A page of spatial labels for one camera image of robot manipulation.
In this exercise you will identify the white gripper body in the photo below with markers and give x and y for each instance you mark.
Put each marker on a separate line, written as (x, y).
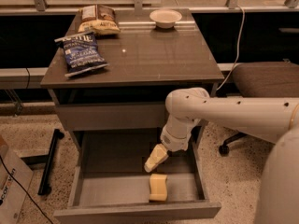
(176, 141)

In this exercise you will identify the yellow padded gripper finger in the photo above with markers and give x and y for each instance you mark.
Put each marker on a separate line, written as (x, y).
(156, 157)

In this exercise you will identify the yellow sponge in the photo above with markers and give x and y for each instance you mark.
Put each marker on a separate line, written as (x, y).
(158, 188)

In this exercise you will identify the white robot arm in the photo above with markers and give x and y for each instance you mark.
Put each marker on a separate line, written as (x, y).
(275, 120)

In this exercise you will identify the open grey middle drawer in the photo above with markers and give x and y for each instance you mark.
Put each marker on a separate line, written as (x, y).
(111, 186)

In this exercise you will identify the grey drawer cabinet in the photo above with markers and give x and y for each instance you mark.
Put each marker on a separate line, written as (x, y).
(145, 64)

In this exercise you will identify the closed grey top drawer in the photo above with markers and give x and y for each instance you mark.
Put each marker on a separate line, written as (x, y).
(111, 116)

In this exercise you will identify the grey office chair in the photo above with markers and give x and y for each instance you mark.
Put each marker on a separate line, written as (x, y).
(265, 79)

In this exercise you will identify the black metal bar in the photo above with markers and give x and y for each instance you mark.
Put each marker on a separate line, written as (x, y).
(44, 187)

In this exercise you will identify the white bowl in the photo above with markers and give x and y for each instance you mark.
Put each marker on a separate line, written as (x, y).
(165, 18)

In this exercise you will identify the blue chip bag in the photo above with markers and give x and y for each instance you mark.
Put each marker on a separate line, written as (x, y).
(81, 53)

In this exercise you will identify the brown yellow chip bag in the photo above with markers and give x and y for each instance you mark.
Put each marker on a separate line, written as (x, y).
(99, 19)

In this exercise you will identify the cardboard box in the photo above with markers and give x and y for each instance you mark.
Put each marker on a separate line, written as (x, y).
(14, 175)

